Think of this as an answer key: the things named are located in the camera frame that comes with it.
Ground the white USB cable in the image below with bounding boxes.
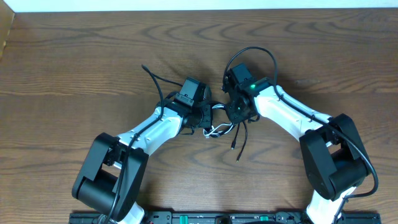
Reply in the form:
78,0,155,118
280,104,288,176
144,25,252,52
203,104,234,139

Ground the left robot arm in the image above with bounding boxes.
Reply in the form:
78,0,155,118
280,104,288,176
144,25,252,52
72,77,212,223

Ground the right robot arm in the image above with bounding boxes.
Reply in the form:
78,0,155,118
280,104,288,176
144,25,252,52
223,63,371,223

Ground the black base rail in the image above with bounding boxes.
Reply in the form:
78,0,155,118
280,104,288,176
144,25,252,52
68,210,382,224

